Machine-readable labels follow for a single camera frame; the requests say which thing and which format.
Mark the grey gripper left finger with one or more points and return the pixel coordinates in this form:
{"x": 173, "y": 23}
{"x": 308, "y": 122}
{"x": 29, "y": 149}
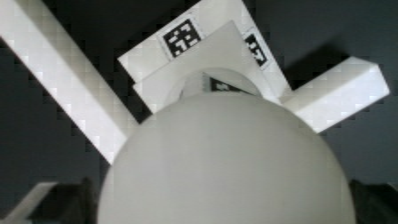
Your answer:
{"x": 24, "y": 209}

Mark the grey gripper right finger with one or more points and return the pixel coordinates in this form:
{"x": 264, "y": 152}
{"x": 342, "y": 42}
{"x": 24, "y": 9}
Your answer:
{"x": 390, "y": 194}

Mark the white lamp bulb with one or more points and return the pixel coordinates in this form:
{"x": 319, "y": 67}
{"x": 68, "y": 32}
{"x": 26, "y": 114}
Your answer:
{"x": 225, "y": 164}

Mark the white lamp base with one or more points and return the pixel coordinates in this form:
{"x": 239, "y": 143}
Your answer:
{"x": 210, "y": 39}

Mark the white right fence bar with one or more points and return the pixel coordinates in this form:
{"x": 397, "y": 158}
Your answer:
{"x": 338, "y": 93}

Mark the white fence bar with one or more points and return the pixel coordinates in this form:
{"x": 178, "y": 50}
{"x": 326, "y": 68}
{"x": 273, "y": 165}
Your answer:
{"x": 338, "y": 93}
{"x": 49, "y": 52}

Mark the white front fence bar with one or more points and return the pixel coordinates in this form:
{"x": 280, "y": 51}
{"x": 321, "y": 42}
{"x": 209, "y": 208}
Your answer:
{"x": 49, "y": 52}

